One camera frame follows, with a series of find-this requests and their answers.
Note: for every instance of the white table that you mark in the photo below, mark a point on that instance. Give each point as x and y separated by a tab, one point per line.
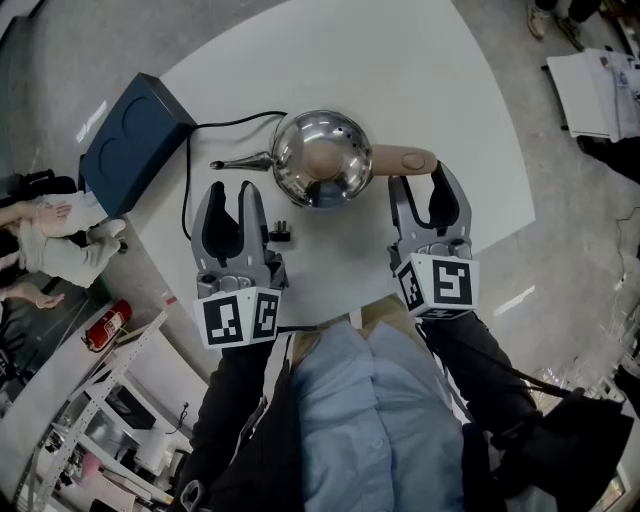
375	65

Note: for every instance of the person's right forearm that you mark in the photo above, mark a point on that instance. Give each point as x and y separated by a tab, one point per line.
475	360

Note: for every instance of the white low cabinet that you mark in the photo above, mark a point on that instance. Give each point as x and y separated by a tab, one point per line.
585	95

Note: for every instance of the person's blue shirt torso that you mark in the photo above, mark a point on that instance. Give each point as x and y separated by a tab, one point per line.
370	425

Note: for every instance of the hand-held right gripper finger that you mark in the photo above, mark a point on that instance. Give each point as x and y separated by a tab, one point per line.
405	215
457	210

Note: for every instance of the white paper roll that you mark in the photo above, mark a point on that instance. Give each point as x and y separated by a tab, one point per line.
152	450

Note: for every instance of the person's left forearm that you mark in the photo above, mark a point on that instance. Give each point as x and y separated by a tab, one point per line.
235	395

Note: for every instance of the dark teal flat box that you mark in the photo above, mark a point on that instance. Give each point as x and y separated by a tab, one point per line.
130	145

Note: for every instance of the black rectangular box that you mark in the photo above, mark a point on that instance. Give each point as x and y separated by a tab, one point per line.
130	407

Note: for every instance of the red fire extinguisher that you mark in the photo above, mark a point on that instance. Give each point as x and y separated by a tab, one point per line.
107	325

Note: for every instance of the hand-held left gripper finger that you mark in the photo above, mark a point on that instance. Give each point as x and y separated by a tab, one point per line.
255	225
202	235

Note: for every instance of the black bag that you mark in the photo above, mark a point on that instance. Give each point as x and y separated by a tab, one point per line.
565	440

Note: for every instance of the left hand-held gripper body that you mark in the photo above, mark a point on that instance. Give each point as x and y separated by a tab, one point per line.
235	320

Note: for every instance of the white perforated shelf rail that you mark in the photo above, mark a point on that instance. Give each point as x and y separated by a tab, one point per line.
120	357

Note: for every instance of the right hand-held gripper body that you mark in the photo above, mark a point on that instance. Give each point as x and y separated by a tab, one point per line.
450	285

